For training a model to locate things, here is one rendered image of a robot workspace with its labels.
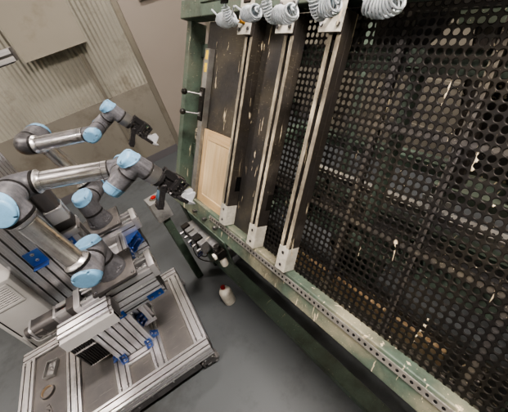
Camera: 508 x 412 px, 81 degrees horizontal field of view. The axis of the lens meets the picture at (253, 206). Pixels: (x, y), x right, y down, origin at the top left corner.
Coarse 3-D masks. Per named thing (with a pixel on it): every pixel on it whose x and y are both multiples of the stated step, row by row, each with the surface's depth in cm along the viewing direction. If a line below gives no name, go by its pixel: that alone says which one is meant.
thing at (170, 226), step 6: (168, 222) 229; (168, 228) 231; (174, 228) 234; (174, 234) 236; (174, 240) 241; (180, 240) 242; (180, 246) 245; (186, 246) 248; (186, 252) 251; (186, 258) 253; (192, 258) 258; (192, 264) 260; (192, 270) 265; (198, 270) 267; (198, 276) 270
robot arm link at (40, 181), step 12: (60, 168) 117; (72, 168) 117; (84, 168) 118; (96, 168) 118; (108, 168) 119; (24, 180) 112; (36, 180) 114; (48, 180) 115; (60, 180) 116; (72, 180) 117; (84, 180) 119; (96, 180) 121; (36, 192) 116
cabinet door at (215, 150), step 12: (204, 132) 194; (216, 132) 184; (204, 144) 195; (216, 144) 184; (228, 144) 173; (204, 156) 197; (216, 156) 185; (204, 168) 198; (216, 168) 187; (204, 180) 200; (216, 180) 188; (204, 192) 202; (216, 192) 190; (216, 204) 191
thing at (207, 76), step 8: (208, 48) 176; (208, 56) 177; (208, 64) 178; (208, 72) 180; (208, 80) 182; (208, 88) 184; (208, 96) 186; (208, 104) 188; (208, 112) 190; (200, 128) 192; (200, 136) 194; (200, 144) 196; (200, 152) 198; (200, 160) 201; (192, 184) 208
